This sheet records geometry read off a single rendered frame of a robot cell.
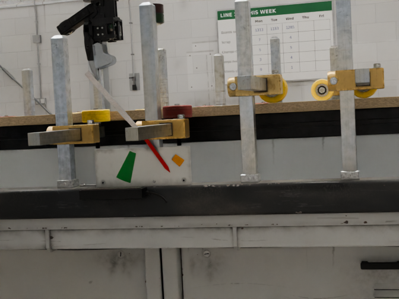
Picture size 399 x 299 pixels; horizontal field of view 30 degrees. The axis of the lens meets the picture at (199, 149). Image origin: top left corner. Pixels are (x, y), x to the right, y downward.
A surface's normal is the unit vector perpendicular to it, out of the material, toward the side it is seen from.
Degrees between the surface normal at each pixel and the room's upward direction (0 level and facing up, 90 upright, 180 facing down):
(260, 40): 90
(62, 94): 90
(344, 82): 90
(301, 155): 90
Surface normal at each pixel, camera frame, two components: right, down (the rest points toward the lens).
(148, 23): -0.22, 0.06
